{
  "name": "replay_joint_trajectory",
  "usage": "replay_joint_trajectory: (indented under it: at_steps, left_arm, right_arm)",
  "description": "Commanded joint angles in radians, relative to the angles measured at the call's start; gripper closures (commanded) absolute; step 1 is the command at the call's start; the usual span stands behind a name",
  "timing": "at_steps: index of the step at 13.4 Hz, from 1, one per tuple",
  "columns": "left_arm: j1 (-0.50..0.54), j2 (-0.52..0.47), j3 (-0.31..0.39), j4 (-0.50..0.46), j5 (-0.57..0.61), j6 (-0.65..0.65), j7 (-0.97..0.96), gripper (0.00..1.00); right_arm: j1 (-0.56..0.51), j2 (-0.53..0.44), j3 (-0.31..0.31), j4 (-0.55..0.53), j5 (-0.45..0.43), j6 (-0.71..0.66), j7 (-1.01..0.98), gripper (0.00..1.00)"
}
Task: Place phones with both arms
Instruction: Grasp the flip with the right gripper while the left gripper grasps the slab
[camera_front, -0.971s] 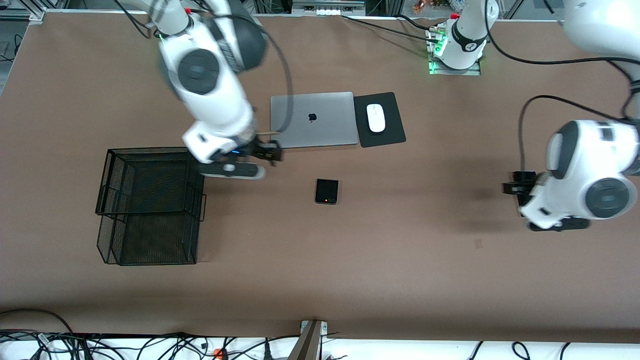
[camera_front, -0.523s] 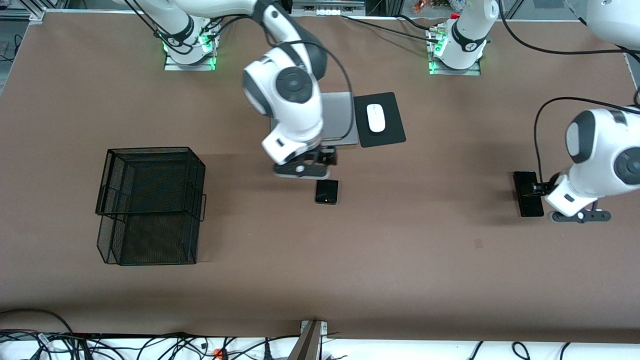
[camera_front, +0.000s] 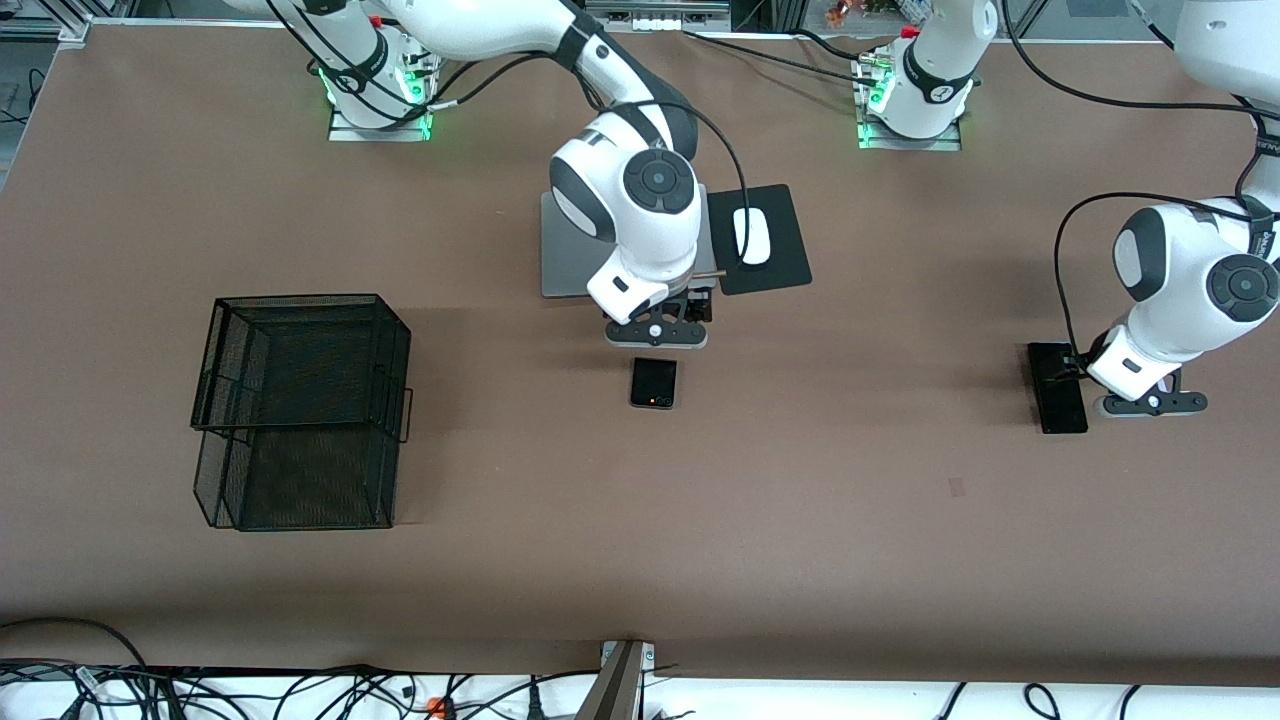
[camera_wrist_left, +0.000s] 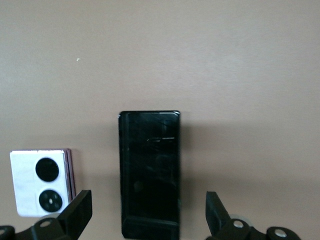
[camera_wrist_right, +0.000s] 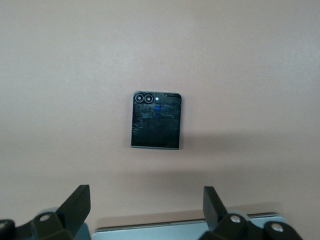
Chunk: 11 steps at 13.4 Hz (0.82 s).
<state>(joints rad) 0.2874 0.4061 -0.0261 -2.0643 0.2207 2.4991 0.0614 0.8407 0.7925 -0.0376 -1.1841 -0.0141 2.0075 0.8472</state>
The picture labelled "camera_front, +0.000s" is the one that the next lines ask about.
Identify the grey power strip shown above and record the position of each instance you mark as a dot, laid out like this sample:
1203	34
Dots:
655	20

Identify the black flip phone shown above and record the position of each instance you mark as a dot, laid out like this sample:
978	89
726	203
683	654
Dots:
653	380

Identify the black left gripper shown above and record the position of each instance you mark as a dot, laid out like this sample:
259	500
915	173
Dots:
1082	359

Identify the white computer mouse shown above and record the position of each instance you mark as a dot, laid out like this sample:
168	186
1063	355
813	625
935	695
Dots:
757	245

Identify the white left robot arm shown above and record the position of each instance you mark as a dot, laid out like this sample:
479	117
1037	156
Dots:
1180	300

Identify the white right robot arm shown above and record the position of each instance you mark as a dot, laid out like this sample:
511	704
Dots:
640	230

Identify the silver closed laptop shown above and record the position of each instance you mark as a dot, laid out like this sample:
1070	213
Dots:
565	255

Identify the black mouse pad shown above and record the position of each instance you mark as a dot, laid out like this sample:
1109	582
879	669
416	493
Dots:
785	240

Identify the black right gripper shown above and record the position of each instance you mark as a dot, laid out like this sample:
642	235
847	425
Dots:
699	301

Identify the aluminium frame profile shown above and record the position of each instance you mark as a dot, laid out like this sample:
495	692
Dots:
60	30

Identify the black slab smartphone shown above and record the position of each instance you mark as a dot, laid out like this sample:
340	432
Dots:
1050	400

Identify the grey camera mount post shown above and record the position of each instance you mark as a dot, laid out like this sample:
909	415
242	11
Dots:
615	690

